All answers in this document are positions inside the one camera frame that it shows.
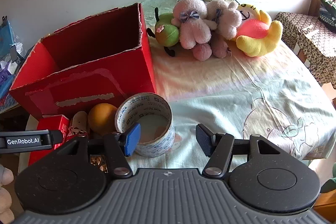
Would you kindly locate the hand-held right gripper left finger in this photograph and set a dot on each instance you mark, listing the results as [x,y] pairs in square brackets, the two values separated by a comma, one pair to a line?
[132,139]

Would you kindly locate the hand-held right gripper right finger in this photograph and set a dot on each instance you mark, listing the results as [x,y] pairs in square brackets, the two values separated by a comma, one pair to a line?
[205,140]

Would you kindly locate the small red box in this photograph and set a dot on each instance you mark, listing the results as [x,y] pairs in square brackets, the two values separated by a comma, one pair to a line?
[52,124]

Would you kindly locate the printed tape roll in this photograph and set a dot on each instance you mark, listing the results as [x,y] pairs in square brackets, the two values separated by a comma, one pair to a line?
[168,134]

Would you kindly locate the orange gourd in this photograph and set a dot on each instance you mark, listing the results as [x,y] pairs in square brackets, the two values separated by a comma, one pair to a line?
[101,117]

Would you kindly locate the brown pine cone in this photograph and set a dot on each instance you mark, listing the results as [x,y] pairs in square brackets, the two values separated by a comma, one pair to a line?
[98,161]

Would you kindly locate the small beige wooden shoe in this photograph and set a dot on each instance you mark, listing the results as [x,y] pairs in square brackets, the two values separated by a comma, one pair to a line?
[78,119]

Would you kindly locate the red cardboard box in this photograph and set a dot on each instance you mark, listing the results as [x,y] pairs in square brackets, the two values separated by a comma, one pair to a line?
[78,82]

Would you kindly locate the person's left hand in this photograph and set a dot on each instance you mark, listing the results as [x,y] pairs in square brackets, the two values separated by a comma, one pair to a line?
[5,175]

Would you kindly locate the blue patterned cloth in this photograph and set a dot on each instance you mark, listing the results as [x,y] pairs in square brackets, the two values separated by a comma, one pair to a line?
[8,102]

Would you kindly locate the printed green bed sheet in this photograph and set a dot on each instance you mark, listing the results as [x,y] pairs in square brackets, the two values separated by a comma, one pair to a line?
[236,98]

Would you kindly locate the purple pouch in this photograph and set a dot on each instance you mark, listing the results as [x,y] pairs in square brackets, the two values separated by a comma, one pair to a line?
[4,77]

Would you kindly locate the small grey phone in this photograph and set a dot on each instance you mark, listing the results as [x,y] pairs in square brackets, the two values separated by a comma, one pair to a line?
[13,54]

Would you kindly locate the clear plastic bag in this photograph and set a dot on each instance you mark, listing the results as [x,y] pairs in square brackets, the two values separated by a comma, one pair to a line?
[17,45]

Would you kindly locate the blue bag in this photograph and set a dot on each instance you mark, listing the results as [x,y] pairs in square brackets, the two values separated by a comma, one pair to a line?
[6,37]

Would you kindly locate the yellow plush toy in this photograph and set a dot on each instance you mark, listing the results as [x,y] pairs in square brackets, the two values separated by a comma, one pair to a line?
[260,45]

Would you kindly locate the pink plush toy with bow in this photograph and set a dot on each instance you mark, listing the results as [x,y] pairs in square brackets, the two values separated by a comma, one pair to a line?
[194,29]

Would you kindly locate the green plush toy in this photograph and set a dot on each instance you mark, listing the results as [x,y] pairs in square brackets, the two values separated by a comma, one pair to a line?
[168,32]

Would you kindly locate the pale pink plush toy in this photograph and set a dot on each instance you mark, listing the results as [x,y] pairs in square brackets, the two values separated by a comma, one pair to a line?
[228,22]

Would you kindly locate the brown patterned cloth table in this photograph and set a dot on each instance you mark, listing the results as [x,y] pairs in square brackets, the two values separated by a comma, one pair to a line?
[309,43]

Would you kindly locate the dark green patterned object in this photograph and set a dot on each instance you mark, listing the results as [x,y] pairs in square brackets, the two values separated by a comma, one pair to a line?
[328,11]

